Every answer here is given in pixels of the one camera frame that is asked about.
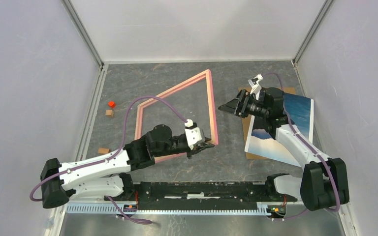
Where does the white slotted cable duct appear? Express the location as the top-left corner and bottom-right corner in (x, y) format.
(66, 203), (286, 216)

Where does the small red cube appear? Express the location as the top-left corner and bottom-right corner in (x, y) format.
(108, 101), (116, 109)

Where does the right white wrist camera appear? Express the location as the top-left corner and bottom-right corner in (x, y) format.
(248, 74), (263, 100)

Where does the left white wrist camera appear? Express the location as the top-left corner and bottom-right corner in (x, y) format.
(184, 119), (206, 150)

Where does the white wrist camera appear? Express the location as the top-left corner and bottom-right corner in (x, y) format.
(248, 74), (263, 100)
(184, 119), (206, 150)

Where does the aluminium rail frame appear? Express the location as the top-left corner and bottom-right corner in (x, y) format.
(50, 0), (110, 236)

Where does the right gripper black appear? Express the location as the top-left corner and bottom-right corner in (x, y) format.
(218, 89), (269, 119)

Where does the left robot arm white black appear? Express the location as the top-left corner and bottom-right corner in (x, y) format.
(39, 124), (217, 209)

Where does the small wooden cube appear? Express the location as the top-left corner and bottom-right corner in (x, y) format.
(105, 109), (114, 118)

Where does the blue sea photo print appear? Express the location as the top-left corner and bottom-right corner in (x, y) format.
(244, 93), (314, 167)

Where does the pink wooden picture frame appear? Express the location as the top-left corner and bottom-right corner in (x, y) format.
(124, 69), (219, 165)

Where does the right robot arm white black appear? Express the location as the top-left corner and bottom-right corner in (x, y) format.
(219, 88), (349, 211)

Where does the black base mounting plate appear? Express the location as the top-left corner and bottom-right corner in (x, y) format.
(113, 181), (297, 210)

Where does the small wooden block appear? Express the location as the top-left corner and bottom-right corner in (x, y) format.
(97, 148), (111, 155)

